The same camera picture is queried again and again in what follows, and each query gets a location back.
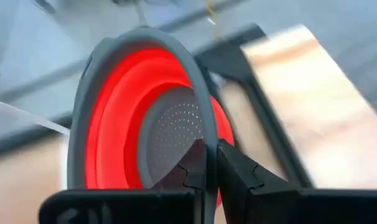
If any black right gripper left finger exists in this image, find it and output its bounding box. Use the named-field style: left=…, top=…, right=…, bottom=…
left=152, top=139, right=207, bottom=202

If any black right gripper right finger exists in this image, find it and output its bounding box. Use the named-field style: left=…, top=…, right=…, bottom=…
left=217, top=139, right=302, bottom=224

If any red grey collapsible colander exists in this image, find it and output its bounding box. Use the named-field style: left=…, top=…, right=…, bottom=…
left=66, top=26, right=236, bottom=224

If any yellow hanging cable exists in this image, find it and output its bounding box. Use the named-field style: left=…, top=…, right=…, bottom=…
left=206, top=0, right=222, bottom=40

